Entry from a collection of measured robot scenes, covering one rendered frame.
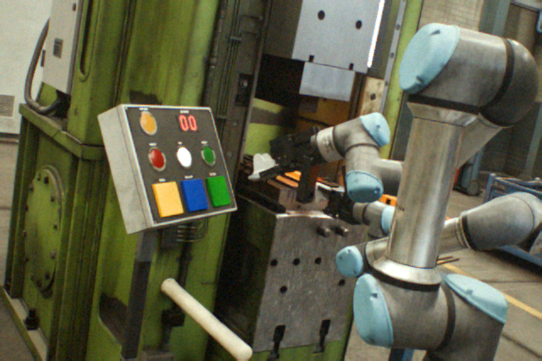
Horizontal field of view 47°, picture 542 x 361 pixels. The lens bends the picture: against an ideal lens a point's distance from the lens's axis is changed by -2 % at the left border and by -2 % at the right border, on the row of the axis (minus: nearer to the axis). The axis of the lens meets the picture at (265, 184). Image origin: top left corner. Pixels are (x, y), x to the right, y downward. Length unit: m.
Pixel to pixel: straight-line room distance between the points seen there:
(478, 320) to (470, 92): 0.38
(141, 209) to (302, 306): 0.82
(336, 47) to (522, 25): 9.48
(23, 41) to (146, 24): 4.86
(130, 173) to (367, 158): 0.51
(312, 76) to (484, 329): 1.02
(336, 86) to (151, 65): 0.63
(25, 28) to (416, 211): 6.20
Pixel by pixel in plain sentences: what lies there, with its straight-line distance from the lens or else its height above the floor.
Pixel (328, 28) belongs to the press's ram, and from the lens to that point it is 1.92.
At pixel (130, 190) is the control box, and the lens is 1.42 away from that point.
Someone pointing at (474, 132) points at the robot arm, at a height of 1.30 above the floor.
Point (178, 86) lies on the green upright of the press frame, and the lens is 1.85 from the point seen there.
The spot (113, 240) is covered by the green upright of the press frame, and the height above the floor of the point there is 0.64.
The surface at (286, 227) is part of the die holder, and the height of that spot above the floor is 0.88.
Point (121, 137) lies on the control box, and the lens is 1.43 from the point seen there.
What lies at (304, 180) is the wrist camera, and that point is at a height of 1.10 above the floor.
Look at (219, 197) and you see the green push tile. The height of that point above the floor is 1.00.
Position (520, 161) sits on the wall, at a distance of 11.36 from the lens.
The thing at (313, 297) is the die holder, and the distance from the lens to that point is 2.07.
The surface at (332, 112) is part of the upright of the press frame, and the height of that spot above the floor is 1.21.
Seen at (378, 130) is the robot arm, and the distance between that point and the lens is 1.37.
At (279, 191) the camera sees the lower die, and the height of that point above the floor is 0.97.
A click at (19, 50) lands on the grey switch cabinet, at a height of 0.97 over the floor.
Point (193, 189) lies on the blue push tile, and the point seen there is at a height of 1.02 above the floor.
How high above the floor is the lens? 1.36
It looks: 11 degrees down
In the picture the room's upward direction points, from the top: 11 degrees clockwise
